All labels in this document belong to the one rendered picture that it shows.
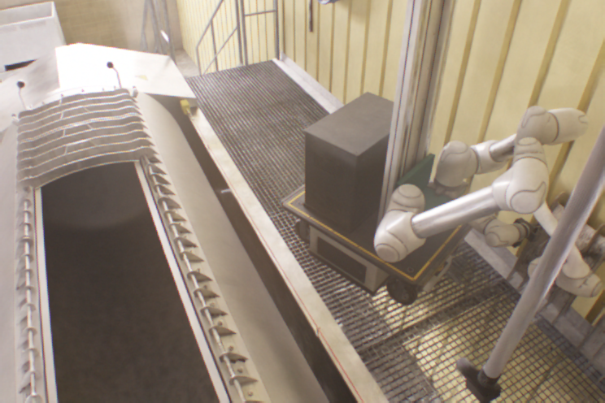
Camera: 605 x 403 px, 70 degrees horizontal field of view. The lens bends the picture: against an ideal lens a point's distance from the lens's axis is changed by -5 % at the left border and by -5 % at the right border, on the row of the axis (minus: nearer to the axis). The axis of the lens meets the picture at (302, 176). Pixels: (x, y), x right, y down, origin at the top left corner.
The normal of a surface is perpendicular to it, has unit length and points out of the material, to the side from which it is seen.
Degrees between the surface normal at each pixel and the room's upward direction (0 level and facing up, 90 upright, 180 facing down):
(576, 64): 90
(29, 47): 90
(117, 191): 72
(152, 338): 0
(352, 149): 0
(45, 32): 90
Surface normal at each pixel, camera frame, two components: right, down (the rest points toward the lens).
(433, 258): 0.00, -0.78
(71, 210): 0.61, 0.20
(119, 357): 0.27, -0.83
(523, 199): -0.36, 0.53
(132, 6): 0.45, 0.55
